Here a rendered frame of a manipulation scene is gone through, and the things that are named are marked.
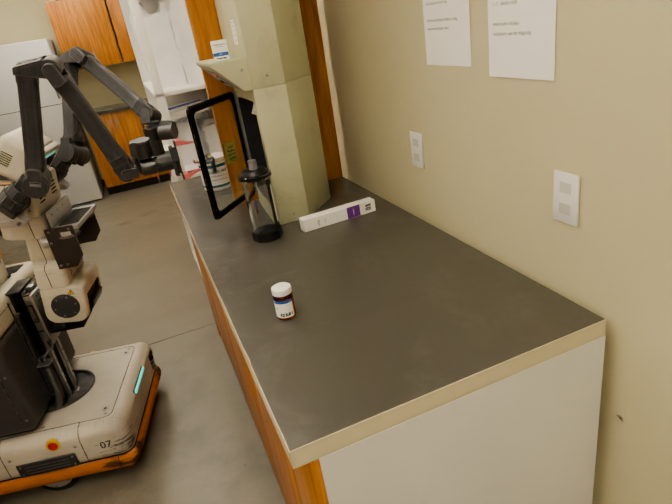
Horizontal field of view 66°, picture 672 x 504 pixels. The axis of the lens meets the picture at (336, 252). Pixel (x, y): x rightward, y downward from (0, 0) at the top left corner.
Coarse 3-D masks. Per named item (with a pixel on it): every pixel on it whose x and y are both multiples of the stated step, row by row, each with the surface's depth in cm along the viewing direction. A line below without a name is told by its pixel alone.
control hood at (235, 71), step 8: (200, 64) 177; (208, 64) 162; (216, 64) 160; (224, 64) 161; (232, 64) 161; (240, 64) 162; (216, 72) 165; (224, 72) 161; (232, 72) 162; (240, 72) 163; (248, 72) 164; (232, 80) 163; (240, 80) 164; (248, 80) 165; (240, 88) 166; (248, 88) 166
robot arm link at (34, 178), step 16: (16, 64) 154; (32, 64) 152; (16, 80) 154; (32, 80) 154; (32, 96) 157; (32, 112) 159; (32, 128) 162; (32, 144) 164; (32, 160) 166; (32, 176) 166; (32, 192) 169
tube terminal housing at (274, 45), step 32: (224, 0) 167; (256, 0) 158; (288, 0) 169; (224, 32) 181; (256, 32) 161; (288, 32) 170; (256, 64) 164; (288, 64) 171; (256, 96) 167; (288, 96) 172; (288, 128) 175; (288, 160) 179; (320, 160) 195; (288, 192) 183; (320, 192) 196
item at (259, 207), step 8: (240, 176) 167; (248, 184) 165; (256, 184) 165; (264, 184) 166; (248, 192) 167; (256, 192) 166; (264, 192) 167; (248, 200) 168; (256, 200) 167; (264, 200) 168; (248, 208) 171; (256, 208) 168; (264, 208) 168; (256, 216) 170; (264, 216) 169; (272, 216) 171; (256, 224) 171; (264, 224) 170; (272, 224) 172; (256, 232) 173; (264, 232) 172
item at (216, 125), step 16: (208, 112) 179; (224, 112) 189; (208, 128) 179; (224, 128) 189; (208, 144) 179; (224, 144) 189; (240, 144) 199; (224, 160) 189; (240, 160) 199; (224, 176) 189; (208, 192) 180; (224, 192) 189; (240, 192) 199
